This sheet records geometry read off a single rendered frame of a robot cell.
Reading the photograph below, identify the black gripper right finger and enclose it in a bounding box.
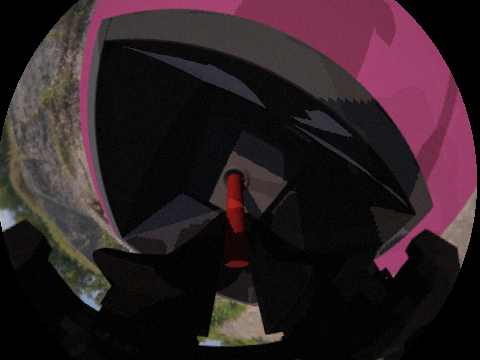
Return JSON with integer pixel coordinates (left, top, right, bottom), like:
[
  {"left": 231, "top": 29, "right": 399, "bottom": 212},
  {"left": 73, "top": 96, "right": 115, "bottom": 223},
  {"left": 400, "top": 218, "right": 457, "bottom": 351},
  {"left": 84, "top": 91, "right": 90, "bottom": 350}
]
[{"left": 245, "top": 212, "right": 377, "bottom": 335}]

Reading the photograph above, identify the dark red peg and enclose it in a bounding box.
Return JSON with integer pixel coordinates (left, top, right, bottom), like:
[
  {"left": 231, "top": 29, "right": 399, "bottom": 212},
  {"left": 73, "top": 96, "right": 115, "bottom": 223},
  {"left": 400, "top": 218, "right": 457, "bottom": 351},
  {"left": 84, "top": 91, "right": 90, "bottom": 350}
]
[{"left": 224, "top": 173, "right": 249, "bottom": 268}]

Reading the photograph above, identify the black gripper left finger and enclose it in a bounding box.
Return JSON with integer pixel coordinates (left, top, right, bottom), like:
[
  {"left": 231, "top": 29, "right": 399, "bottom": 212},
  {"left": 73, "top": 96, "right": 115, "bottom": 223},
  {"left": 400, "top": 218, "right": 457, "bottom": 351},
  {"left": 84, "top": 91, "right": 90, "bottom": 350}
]
[{"left": 92, "top": 212, "right": 227, "bottom": 337}]

